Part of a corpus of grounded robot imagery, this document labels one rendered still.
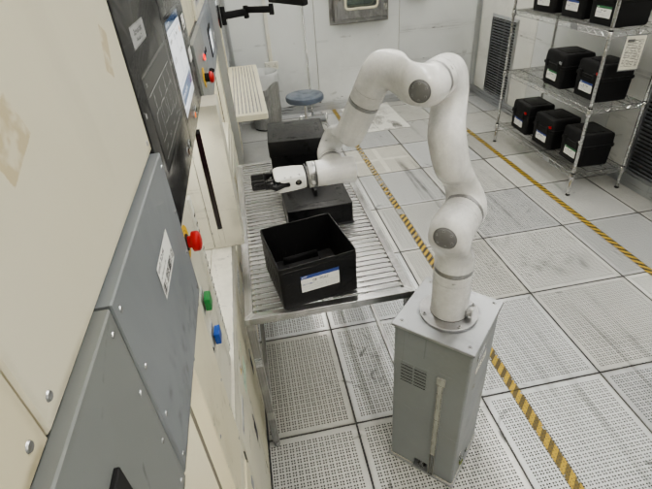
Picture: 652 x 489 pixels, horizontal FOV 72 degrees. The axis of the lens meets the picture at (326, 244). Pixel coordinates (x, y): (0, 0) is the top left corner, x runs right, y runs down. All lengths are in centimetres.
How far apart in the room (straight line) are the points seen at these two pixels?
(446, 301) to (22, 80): 126
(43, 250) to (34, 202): 3
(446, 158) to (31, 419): 107
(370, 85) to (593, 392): 180
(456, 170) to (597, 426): 149
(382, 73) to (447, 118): 20
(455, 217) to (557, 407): 135
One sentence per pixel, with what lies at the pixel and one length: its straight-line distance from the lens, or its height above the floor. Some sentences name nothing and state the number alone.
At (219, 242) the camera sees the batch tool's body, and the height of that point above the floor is 90.
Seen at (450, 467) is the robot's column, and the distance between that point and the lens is 196.
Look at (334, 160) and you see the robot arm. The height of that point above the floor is 123.
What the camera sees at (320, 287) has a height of 82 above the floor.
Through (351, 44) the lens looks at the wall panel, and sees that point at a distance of 580.
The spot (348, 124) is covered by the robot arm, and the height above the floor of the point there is 137.
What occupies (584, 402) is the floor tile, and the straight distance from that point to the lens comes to 245.
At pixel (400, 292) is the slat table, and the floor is 76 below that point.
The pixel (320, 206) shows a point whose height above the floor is 86.
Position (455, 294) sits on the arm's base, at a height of 89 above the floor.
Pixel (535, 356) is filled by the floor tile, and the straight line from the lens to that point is 256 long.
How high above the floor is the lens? 182
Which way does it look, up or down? 34 degrees down
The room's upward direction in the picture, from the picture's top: 5 degrees counter-clockwise
